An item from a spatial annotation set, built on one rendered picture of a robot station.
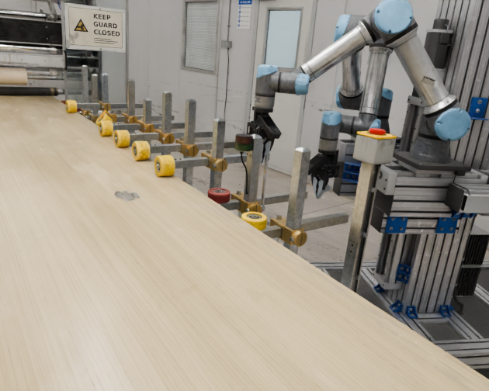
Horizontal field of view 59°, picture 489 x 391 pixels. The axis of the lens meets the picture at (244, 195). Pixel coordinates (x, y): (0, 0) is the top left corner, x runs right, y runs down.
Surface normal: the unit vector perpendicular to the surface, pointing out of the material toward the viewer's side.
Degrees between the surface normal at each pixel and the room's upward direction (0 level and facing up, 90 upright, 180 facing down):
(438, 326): 0
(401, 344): 0
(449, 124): 96
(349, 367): 0
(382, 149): 90
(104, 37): 90
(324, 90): 90
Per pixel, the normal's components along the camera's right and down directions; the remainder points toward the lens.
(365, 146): -0.83, 0.11
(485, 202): 0.17, 0.33
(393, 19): -0.22, 0.19
